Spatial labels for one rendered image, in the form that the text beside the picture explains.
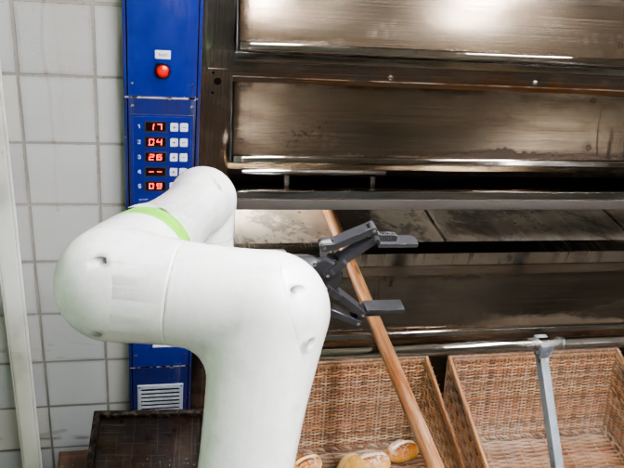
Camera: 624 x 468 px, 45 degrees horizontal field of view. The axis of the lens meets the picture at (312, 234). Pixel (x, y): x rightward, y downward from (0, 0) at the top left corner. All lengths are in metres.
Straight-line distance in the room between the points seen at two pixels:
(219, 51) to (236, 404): 1.05
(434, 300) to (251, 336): 1.42
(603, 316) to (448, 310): 0.48
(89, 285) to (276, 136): 1.04
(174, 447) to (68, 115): 0.83
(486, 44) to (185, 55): 0.67
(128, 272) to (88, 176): 1.03
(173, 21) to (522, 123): 0.87
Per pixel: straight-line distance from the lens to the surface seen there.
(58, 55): 1.68
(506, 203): 1.84
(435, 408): 2.16
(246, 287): 0.74
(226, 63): 1.68
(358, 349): 1.65
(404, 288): 2.08
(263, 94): 1.74
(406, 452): 2.22
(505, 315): 2.23
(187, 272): 0.75
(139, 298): 0.76
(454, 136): 1.87
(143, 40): 1.62
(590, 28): 1.92
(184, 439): 1.97
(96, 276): 0.76
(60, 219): 1.83
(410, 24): 1.73
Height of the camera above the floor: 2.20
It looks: 30 degrees down
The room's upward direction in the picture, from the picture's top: 7 degrees clockwise
